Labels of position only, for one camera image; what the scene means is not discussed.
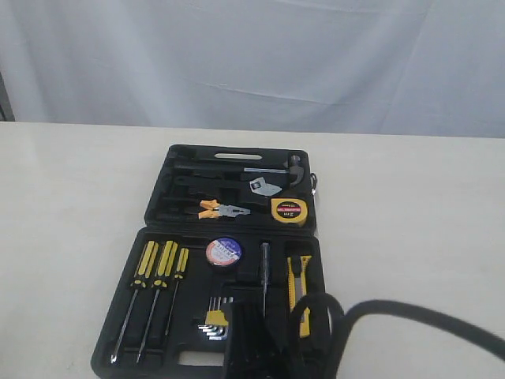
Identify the black electrical tape roll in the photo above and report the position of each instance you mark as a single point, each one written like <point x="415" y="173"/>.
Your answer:
<point x="223" y="252"/>

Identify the yellow tape measure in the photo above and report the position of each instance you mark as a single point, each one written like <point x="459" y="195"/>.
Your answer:
<point x="299" y="209"/>

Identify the voltage tester screwdriver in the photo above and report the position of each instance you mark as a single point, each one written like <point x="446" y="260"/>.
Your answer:
<point x="265" y="273"/>

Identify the orange black combination pliers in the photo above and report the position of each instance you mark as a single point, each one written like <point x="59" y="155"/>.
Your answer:
<point x="188" y="209"/>

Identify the hex key set yellow holder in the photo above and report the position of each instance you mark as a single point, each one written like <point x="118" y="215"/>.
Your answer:
<point x="216" y="326"/>

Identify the small yellow black screwdriver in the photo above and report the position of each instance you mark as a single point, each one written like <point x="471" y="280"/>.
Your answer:
<point x="178" y="277"/>

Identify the middle yellow black screwdriver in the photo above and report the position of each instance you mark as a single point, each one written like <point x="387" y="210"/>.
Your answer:
<point x="160" y="282"/>

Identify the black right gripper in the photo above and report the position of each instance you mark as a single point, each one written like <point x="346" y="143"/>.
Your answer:
<point x="251" y="351"/>

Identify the black plastic tool case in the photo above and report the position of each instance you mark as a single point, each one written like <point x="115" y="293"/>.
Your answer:
<point x="187" y="352"/>

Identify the white backdrop curtain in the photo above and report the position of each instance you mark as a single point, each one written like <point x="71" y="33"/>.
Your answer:
<point x="390" y="67"/>

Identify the large yellow black screwdriver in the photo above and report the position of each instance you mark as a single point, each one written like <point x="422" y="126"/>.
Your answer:
<point x="140" y="281"/>

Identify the adjustable wrench silver head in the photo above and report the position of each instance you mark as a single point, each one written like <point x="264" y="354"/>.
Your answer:
<point x="255" y="191"/>

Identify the claw hammer black handle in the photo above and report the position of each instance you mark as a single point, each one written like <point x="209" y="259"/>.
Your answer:
<point x="294" y="169"/>

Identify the yellow black utility knife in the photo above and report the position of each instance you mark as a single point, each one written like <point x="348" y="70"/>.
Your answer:
<point x="297" y="288"/>

